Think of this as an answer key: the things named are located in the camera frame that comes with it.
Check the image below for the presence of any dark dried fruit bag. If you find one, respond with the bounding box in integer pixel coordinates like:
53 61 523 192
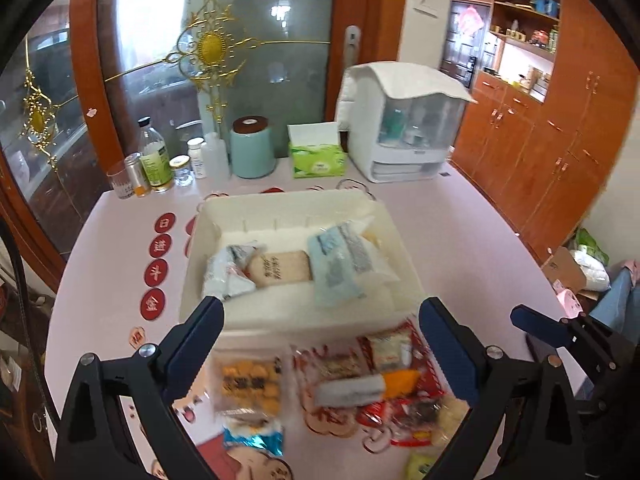
356 398 442 454

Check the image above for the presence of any green snack packet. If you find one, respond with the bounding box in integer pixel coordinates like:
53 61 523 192
402 452 437 480

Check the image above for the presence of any white grey snack packet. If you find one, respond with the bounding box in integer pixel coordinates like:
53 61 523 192
202 243 265 301

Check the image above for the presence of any cream Lipo biscuit packet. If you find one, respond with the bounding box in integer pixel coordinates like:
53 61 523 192
358 326 412 373

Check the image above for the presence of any red snack bag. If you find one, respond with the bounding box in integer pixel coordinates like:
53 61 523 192
294 346 364 384

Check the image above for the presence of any brown paper snack bag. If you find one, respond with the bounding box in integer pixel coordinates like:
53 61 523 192
245 250 312 288

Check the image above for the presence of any orange white snack bar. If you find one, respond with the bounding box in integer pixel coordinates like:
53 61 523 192
314 370 421 408

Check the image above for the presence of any large white blue snack bag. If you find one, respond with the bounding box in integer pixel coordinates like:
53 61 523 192
307 216 399 308

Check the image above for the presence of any pink plastic stool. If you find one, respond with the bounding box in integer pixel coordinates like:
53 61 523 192
556 288 582 318

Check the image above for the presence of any cardboard box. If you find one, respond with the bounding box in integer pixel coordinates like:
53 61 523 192
541 247 611 294

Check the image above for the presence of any yellow crackers clear bag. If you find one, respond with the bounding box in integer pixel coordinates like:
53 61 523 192
213 353 283 417

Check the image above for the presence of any blue white candy packet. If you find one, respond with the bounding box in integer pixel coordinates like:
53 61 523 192
222 416 284 457

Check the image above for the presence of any white plastic storage bin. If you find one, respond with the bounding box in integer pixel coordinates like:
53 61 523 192
179 190 425 336

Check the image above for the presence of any small glass jar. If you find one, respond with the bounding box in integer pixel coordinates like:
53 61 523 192
169 155 193 186

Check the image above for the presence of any small metal can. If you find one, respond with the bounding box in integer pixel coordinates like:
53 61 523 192
124 152 151 197

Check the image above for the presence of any glass bottle green label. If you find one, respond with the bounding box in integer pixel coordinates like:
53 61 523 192
138 116 174 193

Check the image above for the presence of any small white pill bottle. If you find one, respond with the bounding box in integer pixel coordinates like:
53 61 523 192
186 136 207 180

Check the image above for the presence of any teal canister brown lid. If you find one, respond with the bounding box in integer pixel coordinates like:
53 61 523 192
230 116 276 179

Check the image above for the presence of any white medicine storage box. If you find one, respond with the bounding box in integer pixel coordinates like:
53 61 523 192
335 61 476 183

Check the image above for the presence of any green tissue box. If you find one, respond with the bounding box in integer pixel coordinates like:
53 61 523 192
288 122 346 179

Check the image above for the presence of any glass sliding door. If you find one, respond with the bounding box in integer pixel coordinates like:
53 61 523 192
1 0 405 288

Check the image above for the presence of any wooden cabinet wall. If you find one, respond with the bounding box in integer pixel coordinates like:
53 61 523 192
451 0 639 262

